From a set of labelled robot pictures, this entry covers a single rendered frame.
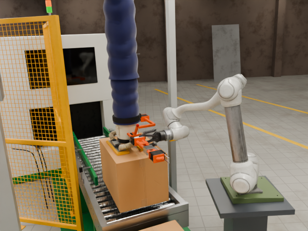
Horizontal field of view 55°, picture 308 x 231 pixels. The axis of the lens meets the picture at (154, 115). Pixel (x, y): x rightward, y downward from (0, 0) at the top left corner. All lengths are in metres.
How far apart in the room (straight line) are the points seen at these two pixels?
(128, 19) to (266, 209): 1.62
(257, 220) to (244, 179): 0.47
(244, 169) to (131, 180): 0.81
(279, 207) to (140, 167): 0.99
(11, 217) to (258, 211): 1.99
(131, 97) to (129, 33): 0.47
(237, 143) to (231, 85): 0.39
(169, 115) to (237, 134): 0.60
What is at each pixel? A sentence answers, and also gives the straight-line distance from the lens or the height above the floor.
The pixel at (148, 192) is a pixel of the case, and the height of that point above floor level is 0.75.
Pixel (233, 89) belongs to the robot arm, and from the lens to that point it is 1.86.
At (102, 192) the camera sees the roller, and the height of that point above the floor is 0.55.
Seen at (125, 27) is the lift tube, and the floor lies 1.97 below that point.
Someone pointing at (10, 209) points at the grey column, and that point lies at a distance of 2.87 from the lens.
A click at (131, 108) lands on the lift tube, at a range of 2.27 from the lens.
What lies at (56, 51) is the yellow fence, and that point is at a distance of 2.61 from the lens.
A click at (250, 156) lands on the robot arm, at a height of 1.05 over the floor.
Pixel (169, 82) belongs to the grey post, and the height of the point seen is 1.10.
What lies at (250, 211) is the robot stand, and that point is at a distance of 2.15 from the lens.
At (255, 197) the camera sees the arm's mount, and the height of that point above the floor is 0.79.
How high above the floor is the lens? 1.90
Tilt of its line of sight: 15 degrees down
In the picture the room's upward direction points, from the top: 2 degrees counter-clockwise
